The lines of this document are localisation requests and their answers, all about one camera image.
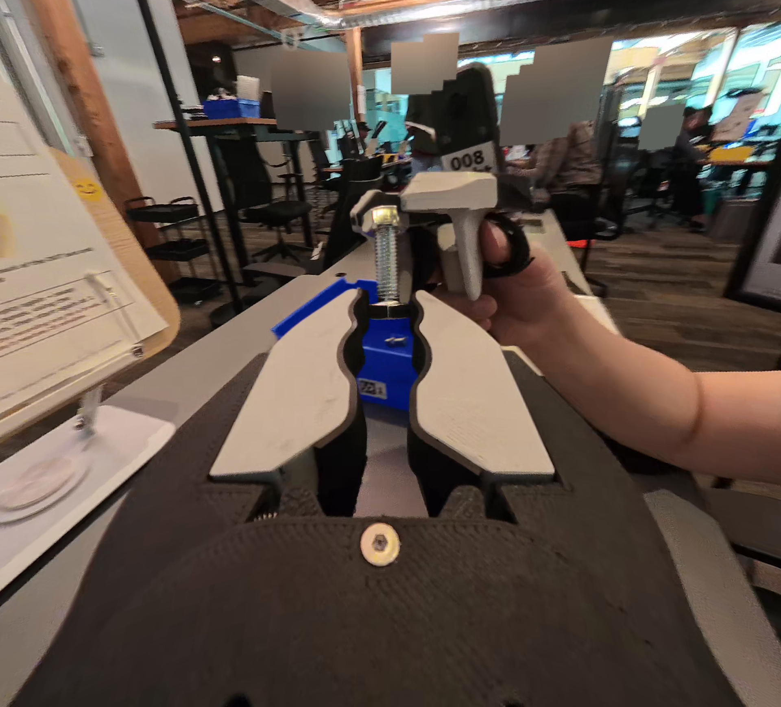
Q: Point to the blue parts bin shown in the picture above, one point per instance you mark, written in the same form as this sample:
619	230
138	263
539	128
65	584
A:
384	365

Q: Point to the steel hex nut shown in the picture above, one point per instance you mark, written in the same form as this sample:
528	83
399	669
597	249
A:
381	220

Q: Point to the black framed panel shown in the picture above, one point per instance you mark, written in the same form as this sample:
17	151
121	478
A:
762	255

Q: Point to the person's right forearm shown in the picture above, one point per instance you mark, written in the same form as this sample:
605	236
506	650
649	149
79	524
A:
671	414

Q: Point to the assembled bolt and nut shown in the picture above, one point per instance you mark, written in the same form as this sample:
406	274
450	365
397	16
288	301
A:
395	341

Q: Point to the white stand base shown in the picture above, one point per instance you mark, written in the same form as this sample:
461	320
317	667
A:
122	444

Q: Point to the black slatted-back chair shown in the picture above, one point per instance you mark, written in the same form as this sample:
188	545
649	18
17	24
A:
360	170

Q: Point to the instruction sheet on stand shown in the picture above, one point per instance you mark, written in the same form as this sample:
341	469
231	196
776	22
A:
146	292

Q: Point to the wooden support post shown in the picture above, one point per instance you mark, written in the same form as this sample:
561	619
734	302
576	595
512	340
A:
354	66
79	78

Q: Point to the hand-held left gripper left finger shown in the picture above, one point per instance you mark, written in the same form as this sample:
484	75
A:
293	402

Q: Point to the steel hex bolt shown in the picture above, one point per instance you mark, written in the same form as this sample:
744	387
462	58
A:
386	267

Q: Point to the black mesh office chair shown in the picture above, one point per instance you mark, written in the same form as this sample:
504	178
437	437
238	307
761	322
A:
616	182

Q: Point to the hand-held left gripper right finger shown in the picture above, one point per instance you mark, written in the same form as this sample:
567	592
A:
476	402

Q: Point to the yellow smiley sticker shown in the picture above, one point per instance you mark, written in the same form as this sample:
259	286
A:
87	189

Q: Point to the blue storage box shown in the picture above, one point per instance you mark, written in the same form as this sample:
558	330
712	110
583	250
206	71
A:
232	109

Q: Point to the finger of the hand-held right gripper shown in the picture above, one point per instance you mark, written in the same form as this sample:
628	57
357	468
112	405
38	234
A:
372	200
451	191

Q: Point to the wood-top standing desk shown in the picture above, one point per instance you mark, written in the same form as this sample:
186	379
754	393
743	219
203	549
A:
213	123

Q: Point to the person's right hand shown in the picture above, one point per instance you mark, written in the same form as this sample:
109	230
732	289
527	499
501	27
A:
531	316

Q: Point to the black rolling cart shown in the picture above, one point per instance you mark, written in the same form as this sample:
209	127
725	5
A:
177	249

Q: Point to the black floor lamp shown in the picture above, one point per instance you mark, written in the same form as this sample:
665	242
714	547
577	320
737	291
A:
177	109

